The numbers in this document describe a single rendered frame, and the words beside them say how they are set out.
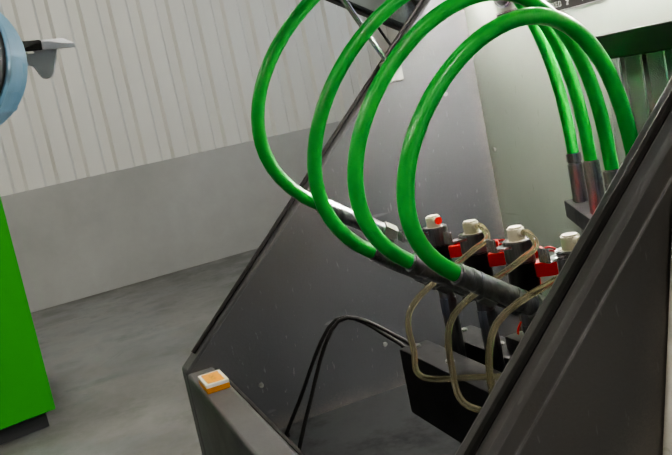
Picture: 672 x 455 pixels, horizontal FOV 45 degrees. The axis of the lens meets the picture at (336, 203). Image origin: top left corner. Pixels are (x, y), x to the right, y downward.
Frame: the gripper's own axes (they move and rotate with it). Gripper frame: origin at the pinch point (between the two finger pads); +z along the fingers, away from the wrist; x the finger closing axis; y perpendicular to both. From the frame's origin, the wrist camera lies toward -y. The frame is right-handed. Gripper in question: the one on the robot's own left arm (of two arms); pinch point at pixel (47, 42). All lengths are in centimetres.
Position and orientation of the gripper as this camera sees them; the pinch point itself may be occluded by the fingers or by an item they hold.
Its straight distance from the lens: 142.8
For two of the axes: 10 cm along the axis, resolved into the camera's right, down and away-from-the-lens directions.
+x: 8.0, 0.6, -6.0
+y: 0.9, 9.7, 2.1
